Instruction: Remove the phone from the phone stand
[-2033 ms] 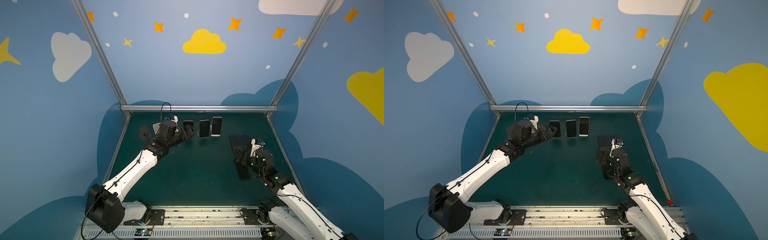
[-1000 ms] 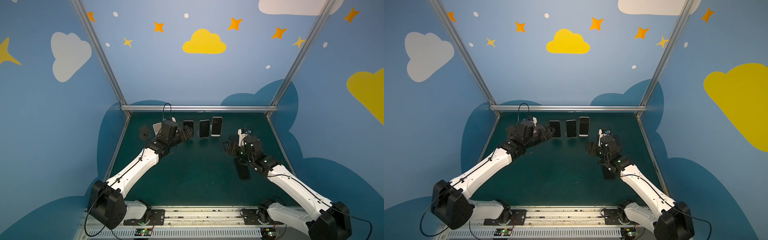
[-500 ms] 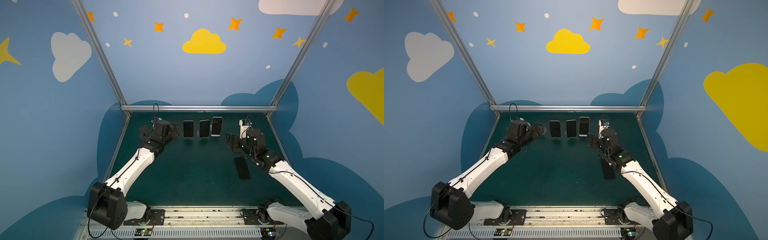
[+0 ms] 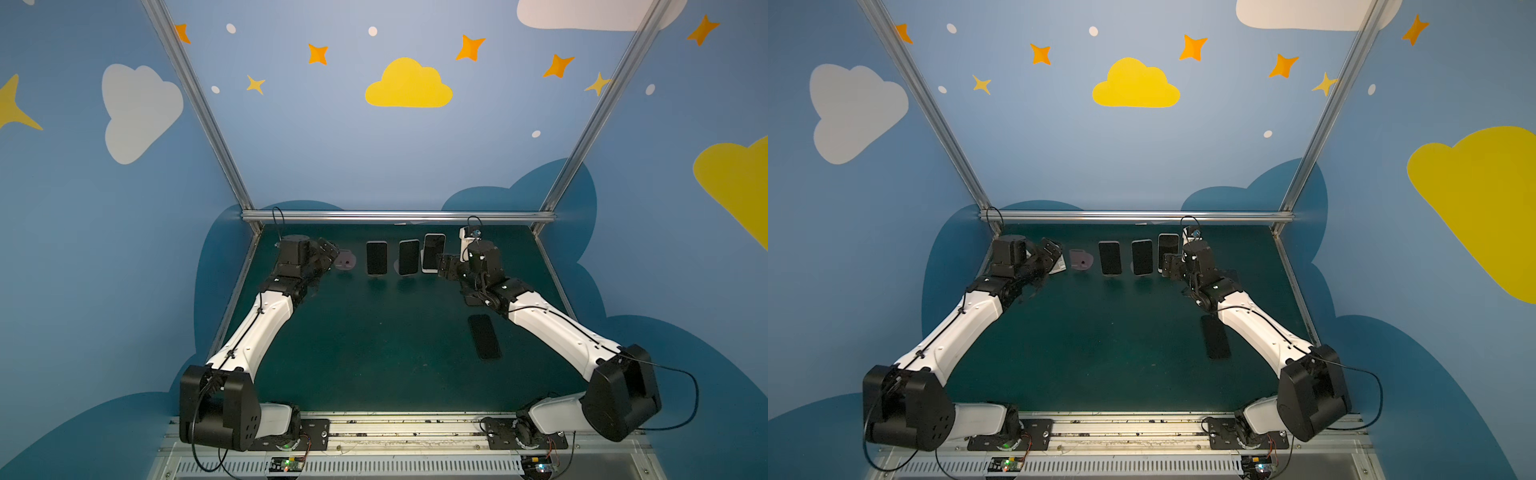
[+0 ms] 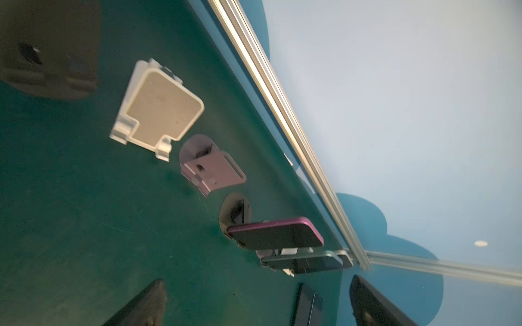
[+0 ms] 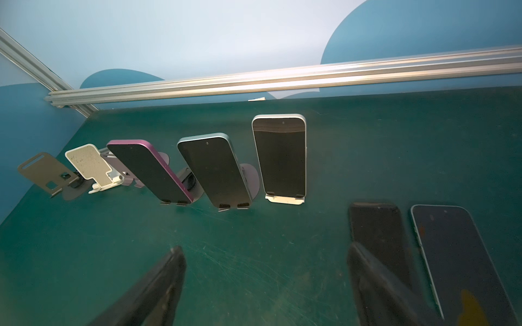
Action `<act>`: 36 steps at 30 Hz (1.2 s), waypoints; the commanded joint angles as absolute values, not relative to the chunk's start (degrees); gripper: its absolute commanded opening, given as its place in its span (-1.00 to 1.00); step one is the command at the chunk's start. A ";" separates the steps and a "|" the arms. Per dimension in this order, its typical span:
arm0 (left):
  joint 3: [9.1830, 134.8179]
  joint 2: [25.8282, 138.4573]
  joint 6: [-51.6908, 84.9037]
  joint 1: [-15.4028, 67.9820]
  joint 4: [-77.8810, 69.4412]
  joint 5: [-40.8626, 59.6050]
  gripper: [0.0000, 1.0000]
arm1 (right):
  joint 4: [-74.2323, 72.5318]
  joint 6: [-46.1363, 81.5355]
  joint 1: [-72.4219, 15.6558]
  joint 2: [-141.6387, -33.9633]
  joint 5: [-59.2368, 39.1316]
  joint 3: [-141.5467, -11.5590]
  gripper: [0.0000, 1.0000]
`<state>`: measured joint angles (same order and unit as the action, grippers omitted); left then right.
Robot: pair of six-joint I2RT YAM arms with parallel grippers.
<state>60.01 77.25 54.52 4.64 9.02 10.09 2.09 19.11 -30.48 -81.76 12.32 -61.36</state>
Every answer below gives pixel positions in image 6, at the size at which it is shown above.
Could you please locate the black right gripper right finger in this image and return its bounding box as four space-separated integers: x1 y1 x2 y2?
347 242 443 325

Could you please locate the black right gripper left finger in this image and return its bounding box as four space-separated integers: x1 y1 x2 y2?
89 246 187 325

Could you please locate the purple phone stand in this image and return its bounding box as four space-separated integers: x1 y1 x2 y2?
100 148 145 188

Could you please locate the white phone stand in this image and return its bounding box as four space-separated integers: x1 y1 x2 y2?
65 144 124 194

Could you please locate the white-framed phone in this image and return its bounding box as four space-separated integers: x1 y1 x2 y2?
251 114 307 198

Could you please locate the black round phone stand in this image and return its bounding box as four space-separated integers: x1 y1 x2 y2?
159 152 205 206

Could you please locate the white stand back right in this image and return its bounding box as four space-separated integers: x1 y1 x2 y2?
265 194 305 205

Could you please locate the grey round stand middle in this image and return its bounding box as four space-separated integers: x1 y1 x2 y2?
240 164 260 200

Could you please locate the aluminium back frame rail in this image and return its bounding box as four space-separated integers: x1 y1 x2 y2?
45 46 521 107

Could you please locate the aluminium left frame post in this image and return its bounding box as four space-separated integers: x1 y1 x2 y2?
1 29 73 92

